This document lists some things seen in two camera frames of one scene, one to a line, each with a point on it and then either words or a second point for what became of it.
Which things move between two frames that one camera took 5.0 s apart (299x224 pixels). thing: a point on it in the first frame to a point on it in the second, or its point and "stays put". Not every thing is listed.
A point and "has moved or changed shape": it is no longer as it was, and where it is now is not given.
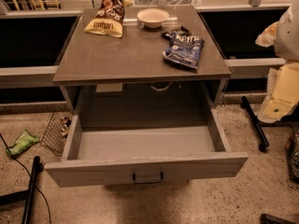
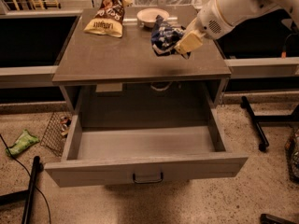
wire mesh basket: x=56 y=132 stays put
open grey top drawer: x=117 y=155 stays put
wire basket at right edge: x=291 y=146 stays put
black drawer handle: x=148 y=181 stays put
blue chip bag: x=184 y=49 has moved or changed shape
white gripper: x=288 y=36 to x=207 y=20
